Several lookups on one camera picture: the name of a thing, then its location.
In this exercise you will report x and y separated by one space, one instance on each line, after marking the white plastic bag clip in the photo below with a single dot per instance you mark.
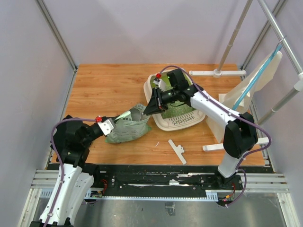
179 150

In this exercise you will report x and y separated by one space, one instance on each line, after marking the cream fabric bag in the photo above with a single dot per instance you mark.
231 97

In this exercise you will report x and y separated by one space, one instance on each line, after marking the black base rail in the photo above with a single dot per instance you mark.
147 181

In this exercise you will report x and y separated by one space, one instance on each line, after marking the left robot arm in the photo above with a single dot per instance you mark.
70 189

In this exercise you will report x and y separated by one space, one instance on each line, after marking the black cloth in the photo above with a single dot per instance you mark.
71 141

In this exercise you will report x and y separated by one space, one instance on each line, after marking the metal litter scoop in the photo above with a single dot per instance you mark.
137 114

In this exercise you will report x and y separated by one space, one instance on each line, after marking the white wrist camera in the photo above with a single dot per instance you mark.
159 83
107 126

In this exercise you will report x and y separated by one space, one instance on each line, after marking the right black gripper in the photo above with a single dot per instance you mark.
156 104

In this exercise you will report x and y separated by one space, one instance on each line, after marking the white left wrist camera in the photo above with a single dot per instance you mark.
107 126

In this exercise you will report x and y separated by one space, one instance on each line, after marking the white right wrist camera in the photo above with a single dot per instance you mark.
159 83

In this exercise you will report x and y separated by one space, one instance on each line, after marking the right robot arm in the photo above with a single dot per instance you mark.
240 133

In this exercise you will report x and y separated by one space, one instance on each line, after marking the white metal drying rack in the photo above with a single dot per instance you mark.
216 73

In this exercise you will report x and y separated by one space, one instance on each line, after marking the beige green litter box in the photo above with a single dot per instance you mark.
175 117

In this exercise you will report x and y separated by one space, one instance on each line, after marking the green cat litter bag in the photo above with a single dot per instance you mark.
127 130

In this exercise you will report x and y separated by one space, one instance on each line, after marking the teal clothes hanger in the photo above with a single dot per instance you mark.
258 74

